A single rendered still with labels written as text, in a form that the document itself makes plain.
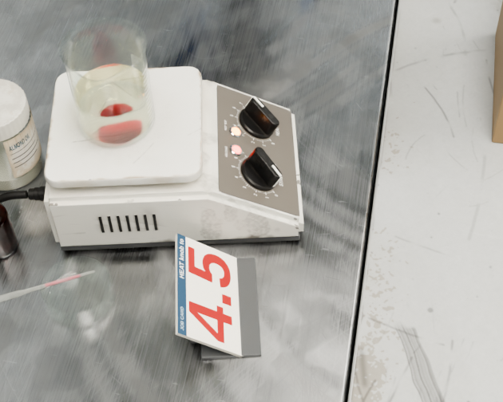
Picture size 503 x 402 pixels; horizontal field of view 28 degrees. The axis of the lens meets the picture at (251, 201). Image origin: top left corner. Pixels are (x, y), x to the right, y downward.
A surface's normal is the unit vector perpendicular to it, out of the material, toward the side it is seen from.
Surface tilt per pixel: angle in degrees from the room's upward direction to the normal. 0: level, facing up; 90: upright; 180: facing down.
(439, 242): 0
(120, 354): 0
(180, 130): 0
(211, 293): 40
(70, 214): 90
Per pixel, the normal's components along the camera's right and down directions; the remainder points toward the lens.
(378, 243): -0.03, -0.63
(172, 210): 0.04, 0.78
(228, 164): 0.47, -0.57
